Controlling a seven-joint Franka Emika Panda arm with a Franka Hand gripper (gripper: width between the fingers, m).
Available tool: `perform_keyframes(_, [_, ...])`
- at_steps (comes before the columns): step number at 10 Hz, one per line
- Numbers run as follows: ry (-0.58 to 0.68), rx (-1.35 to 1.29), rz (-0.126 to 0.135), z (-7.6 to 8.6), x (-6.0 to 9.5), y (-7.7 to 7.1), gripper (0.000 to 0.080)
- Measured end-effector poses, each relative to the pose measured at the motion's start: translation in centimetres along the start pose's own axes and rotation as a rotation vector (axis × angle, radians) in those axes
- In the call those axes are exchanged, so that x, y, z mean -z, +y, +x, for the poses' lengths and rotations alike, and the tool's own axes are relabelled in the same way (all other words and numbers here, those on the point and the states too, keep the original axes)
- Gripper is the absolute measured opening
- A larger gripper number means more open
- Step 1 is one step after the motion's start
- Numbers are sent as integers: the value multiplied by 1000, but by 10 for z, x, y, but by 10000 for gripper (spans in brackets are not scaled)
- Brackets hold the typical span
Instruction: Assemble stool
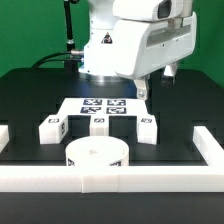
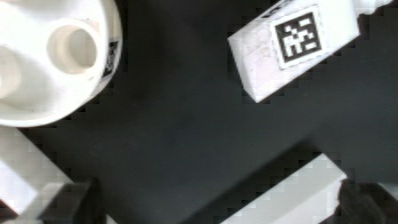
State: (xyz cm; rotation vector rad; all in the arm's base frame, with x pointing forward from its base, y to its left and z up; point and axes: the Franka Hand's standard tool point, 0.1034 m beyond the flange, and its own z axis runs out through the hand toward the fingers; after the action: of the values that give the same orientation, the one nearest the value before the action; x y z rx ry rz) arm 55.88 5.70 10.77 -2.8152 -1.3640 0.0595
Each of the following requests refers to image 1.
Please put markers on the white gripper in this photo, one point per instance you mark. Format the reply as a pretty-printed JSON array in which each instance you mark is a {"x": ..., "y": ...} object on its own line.
[{"x": 141, "y": 48}]

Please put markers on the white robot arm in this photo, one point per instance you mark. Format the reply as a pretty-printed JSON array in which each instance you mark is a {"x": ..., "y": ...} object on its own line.
[{"x": 99, "y": 55}]

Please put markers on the white marker sheet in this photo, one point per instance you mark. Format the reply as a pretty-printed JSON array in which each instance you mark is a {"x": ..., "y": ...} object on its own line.
[{"x": 110, "y": 107}]

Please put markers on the white frame wall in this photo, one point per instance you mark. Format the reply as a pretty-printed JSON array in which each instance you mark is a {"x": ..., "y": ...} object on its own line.
[{"x": 207, "y": 178}]

